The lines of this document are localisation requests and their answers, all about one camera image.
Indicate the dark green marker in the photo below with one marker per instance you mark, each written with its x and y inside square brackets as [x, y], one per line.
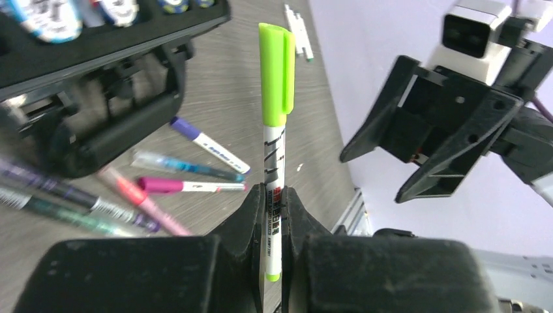
[39, 206]

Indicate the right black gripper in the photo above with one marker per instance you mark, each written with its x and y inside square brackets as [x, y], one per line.
[446, 122]

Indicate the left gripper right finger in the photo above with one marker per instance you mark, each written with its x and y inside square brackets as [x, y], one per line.
[324, 272]

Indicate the light blue marker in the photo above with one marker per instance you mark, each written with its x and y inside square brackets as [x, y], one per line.
[155, 161]

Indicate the black poker chip case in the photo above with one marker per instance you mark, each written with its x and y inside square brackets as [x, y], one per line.
[87, 80]

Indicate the pink marker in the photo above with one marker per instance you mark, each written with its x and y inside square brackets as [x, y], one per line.
[135, 195]

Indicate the dark purple marker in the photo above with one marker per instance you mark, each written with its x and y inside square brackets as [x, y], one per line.
[54, 187]

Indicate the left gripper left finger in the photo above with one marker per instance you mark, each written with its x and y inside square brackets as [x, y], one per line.
[217, 272]

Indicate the purple cap white marker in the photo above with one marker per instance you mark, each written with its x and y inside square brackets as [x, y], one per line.
[211, 146]

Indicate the lime green cap marker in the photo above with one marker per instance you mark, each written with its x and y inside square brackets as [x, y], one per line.
[277, 74]

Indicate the green cap white marker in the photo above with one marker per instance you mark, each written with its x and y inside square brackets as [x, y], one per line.
[306, 41]

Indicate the magenta cap white marker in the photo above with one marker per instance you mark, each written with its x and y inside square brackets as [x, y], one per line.
[159, 185]

